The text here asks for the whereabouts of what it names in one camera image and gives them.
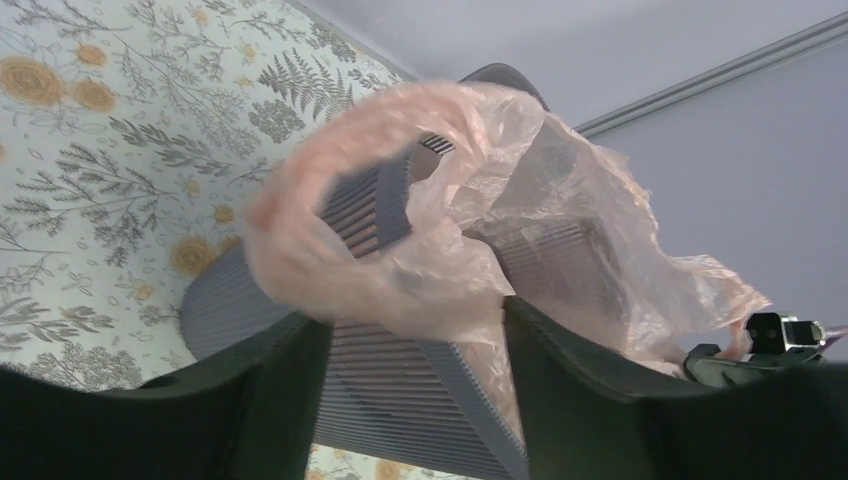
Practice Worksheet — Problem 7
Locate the floral patterned table mat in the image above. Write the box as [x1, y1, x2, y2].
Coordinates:
[1, 1, 448, 479]

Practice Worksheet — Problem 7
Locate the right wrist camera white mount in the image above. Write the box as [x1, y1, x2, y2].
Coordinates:
[745, 312, 826, 355]

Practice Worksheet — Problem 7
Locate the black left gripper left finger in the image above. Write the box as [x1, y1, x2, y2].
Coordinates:
[1, 313, 332, 479]

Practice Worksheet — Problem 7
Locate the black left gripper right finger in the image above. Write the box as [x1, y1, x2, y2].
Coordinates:
[503, 297, 847, 479]

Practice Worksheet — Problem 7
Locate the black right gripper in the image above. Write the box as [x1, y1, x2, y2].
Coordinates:
[682, 344, 824, 388]

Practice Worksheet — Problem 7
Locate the grey mesh trash bin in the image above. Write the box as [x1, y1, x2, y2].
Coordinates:
[178, 62, 631, 480]

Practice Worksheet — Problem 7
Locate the pink plastic trash bag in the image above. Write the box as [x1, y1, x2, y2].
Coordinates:
[244, 81, 768, 439]

